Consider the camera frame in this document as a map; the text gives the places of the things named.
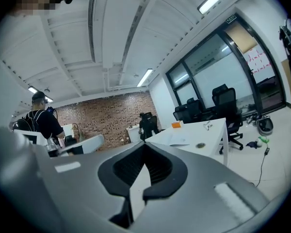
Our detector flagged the green white plush toy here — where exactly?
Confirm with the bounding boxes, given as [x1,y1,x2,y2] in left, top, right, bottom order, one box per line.
[256,136,270,146]

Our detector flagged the group of pink-marked sheets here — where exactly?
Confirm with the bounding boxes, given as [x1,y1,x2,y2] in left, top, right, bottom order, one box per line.
[242,44,276,83]

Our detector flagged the small white desk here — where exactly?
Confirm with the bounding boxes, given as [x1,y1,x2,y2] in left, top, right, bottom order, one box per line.
[125,126,143,145]

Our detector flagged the white paper sheets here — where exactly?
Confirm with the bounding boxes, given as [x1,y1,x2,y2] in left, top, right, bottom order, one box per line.
[168,133,192,147]

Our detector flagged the brown paper sheet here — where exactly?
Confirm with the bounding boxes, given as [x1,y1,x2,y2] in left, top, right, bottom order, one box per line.
[224,21,258,55]

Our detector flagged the black floor cable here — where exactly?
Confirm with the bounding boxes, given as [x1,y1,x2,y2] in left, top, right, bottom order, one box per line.
[254,154,269,188]

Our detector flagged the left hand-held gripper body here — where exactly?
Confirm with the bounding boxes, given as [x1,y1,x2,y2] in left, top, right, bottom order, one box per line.
[13,129,49,147]

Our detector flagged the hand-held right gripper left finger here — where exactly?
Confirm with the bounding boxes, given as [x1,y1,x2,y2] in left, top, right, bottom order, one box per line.
[42,142,145,231]

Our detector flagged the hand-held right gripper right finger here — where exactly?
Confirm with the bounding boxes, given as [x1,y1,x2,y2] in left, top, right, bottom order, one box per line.
[133,142,278,233]

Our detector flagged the dark blue cloth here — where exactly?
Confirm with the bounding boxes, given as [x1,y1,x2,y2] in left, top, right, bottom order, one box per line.
[245,140,259,150]

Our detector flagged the brown cardboard board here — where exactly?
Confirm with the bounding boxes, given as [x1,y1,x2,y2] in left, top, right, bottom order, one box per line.
[282,59,291,111]

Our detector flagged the black-framed glass partition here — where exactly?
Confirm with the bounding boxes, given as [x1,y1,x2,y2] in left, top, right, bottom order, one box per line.
[164,13,287,118]

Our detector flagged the floor cable clutter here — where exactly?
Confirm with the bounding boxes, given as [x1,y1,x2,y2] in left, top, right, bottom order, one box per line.
[245,114,263,126]

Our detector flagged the white rounded desk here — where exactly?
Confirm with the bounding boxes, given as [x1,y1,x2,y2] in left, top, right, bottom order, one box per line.
[59,133,106,155]

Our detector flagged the white table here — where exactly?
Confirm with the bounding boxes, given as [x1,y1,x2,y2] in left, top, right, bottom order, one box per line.
[145,117,230,166]

